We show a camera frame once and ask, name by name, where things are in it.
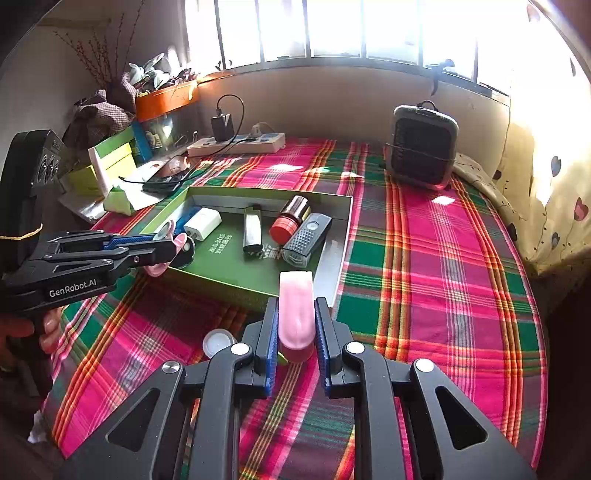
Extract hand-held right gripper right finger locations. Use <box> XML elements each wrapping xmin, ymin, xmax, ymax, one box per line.
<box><xmin>314</xmin><ymin>296</ymin><xmax>539</xmax><ymax>480</ymax></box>

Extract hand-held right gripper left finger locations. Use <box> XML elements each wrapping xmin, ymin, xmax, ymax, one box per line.
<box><xmin>55</xmin><ymin>298</ymin><xmax>281</xmax><ymax>480</ymax></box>

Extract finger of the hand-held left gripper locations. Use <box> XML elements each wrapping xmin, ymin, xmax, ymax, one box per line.
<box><xmin>48</xmin><ymin>232</ymin><xmax>155</xmax><ymax>254</ymax></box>
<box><xmin>44</xmin><ymin>241</ymin><xmax>178</xmax><ymax>275</ymax></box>

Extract pink plastic object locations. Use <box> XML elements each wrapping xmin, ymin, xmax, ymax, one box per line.
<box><xmin>147</xmin><ymin>220</ymin><xmax>188</xmax><ymax>278</ymax></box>

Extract pink bottle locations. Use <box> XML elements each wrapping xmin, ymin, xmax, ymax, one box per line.
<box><xmin>278</xmin><ymin>271</ymin><xmax>317</xmax><ymax>363</ymax></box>

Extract green cardboard box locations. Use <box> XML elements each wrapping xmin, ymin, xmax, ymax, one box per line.
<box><xmin>139</xmin><ymin>186</ymin><xmax>354</xmax><ymax>315</ymax></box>

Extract black bike light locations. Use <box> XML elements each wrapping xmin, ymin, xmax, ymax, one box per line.
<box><xmin>283</xmin><ymin>212</ymin><xmax>333</xmax><ymax>268</ymax></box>

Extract person's left hand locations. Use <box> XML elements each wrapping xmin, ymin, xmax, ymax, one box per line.
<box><xmin>0</xmin><ymin>308</ymin><xmax>63</xmax><ymax>370</ymax></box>

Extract black round case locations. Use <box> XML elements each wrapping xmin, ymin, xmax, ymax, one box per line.
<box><xmin>168</xmin><ymin>240</ymin><xmax>197</xmax><ymax>269</ymax></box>

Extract small blue object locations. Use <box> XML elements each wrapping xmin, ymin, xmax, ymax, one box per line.
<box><xmin>174</xmin><ymin>206</ymin><xmax>201</xmax><ymax>234</ymax></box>

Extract white round cap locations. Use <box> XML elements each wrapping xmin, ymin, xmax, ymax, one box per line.
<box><xmin>202</xmin><ymin>329</ymin><xmax>238</xmax><ymax>360</ymax></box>

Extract white charger plug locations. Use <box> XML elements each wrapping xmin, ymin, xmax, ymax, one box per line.
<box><xmin>184</xmin><ymin>208</ymin><xmax>222</xmax><ymax>242</ymax></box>

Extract black smartphone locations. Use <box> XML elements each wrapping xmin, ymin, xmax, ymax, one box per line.
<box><xmin>142</xmin><ymin>173</ymin><xmax>197</xmax><ymax>195</ymax></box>

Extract yellow green cardboard carton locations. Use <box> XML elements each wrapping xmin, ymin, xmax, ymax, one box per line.
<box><xmin>69</xmin><ymin>143</ymin><xmax>139</xmax><ymax>195</ymax></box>

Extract blue box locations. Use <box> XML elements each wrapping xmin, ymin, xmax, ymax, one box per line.
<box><xmin>131</xmin><ymin>122</ymin><xmax>153</xmax><ymax>162</ymax></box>

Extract black lighter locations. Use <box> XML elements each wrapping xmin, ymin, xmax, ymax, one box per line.
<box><xmin>243</xmin><ymin>204</ymin><xmax>264</xmax><ymax>252</ymax></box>

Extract red capped jar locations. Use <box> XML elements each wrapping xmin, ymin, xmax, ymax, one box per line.
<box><xmin>270</xmin><ymin>195</ymin><xmax>311</xmax><ymax>244</ymax></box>

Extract glass tank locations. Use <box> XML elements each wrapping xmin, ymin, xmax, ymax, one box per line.
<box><xmin>139</xmin><ymin>108</ymin><xmax>204</xmax><ymax>153</ymax></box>

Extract checkered cloth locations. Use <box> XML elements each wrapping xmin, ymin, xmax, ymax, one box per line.
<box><xmin>62</xmin><ymin>90</ymin><xmax>134</xmax><ymax>151</ymax></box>

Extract plaid blanket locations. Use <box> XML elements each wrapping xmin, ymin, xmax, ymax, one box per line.
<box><xmin>41</xmin><ymin>136</ymin><xmax>550</xmax><ymax>480</ymax></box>

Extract white power strip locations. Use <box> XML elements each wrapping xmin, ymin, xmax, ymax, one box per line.
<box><xmin>187</xmin><ymin>132</ymin><xmax>286</xmax><ymax>157</ymax></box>

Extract orange planter box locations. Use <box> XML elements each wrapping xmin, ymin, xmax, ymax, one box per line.
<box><xmin>135</xmin><ymin>79</ymin><xmax>200</xmax><ymax>123</ymax></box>

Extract black power adapter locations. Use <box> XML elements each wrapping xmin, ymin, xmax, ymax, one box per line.
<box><xmin>211</xmin><ymin>112</ymin><xmax>235</xmax><ymax>141</ymax></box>

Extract green leafy plants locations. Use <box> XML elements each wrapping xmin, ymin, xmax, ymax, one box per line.
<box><xmin>127</xmin><ymin>53</ymin><xmax>197</xmax><ymax>90</ymax></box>

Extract dried branches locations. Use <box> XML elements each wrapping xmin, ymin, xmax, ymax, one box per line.
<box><xmin>53</xmin><ymin>14</ymin><xmax>139</xmax><ymax>93</ymax></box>

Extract beige floral cloth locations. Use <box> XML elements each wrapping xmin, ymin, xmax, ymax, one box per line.
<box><xmin>452</xmin><ymin>152</ymin><xmax>541</xmax><ymax>273</ymax></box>

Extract grey space heater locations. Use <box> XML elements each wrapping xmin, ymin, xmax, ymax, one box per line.
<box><xmin>385</xmin><ymin>100</ymin><xmax>459</xmax><ymax>191</ymax></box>

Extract floral curtain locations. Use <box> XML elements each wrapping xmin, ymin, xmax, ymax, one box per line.
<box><xmin>499</xmin><ymin>0</ymin><xmax>591</xmax><ymax>278</ymax></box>

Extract black cable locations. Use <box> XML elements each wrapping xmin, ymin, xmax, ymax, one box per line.
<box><xmin>117</xmin><ymin>95</ymin><xmax>259</xmax><ymax>188</ymax></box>

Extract window frame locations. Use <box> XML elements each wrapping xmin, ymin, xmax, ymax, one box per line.
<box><xmin>185</xmin><ymin>0</ymin><xmax>513</xmax><ymax>97</ymax></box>

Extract black window handle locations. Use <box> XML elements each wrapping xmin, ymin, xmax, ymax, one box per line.
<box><xmin>427</xmin><ymin>59</ymin><xmax>455</xmax><ymax>93</ymax></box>

